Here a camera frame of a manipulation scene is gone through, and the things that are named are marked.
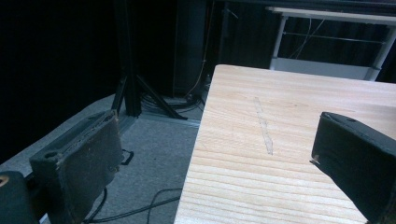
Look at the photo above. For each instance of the black metal stand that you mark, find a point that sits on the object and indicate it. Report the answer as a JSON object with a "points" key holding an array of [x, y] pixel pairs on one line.
{"points": [[130, 77]]}

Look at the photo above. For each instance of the strip of clear tape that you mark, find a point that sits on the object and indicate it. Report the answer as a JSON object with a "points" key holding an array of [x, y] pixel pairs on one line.
{"points": [[264, 126]]}

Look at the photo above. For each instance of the white metal table frame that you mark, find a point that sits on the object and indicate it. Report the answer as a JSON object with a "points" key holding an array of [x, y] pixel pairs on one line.
{"points": [[323, 67]]}

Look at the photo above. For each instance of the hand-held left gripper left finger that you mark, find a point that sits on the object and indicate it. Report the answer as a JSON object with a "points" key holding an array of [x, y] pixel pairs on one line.
{"points": [[84, 161]]}

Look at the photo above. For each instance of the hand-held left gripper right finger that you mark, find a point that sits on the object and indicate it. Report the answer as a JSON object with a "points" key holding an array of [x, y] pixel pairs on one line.
{"points": [[358, 155]]}

